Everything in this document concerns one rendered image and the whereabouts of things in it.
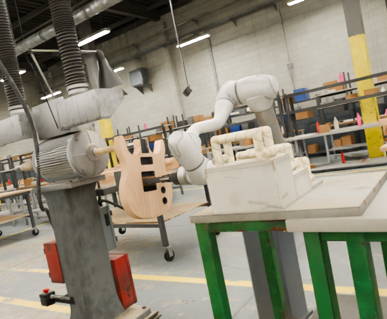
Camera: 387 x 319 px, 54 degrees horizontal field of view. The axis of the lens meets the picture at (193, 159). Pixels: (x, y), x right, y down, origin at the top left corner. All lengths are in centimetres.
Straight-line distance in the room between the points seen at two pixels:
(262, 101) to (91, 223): 115
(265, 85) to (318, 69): 1092
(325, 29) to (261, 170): 1175
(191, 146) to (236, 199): 36
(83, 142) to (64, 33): 54
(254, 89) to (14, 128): 134
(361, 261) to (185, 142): 78
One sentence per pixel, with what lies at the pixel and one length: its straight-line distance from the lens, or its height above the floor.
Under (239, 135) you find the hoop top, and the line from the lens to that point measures 131.
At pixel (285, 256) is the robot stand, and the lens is 239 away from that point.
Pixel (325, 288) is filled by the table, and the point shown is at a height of 66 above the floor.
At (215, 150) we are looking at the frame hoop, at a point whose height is 116.
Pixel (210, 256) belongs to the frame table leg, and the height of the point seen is 77.
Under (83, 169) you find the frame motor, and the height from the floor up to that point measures 118.
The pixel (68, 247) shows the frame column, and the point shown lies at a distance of 227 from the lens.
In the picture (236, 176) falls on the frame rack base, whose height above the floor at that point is 106.
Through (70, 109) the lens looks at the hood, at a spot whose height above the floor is 147.
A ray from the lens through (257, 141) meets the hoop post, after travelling 128.
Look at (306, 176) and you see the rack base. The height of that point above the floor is 99.
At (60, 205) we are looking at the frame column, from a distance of 222.
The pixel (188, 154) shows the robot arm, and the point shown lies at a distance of 158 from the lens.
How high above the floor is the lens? 122
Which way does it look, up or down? 3 degrees down
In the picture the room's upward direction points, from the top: 11 degrees counter-clockwise
